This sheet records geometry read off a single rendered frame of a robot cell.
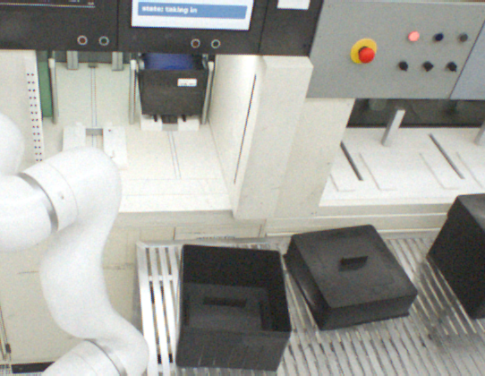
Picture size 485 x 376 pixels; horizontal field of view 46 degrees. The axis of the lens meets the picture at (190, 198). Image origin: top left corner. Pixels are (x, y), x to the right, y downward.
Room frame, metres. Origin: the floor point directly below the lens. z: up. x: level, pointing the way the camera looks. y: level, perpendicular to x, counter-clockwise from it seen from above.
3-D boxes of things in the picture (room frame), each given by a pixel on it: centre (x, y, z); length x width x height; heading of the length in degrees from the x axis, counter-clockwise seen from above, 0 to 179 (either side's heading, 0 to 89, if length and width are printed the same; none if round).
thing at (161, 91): (1.79, 0.13, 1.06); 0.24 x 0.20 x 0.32; 103
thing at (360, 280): (1.17, -0.50, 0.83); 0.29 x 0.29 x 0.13; 20
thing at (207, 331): (0.96, -0.14, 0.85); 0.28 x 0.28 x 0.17; 5
